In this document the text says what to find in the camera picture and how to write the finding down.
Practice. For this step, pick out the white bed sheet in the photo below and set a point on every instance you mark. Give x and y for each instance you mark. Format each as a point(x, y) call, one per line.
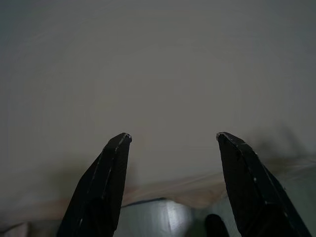
point(158, 86)

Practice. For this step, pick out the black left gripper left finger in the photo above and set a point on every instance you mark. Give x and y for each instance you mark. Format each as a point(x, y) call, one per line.
point(103, 187)

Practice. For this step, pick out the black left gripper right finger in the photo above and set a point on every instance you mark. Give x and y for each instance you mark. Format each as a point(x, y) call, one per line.
point(249, 192)

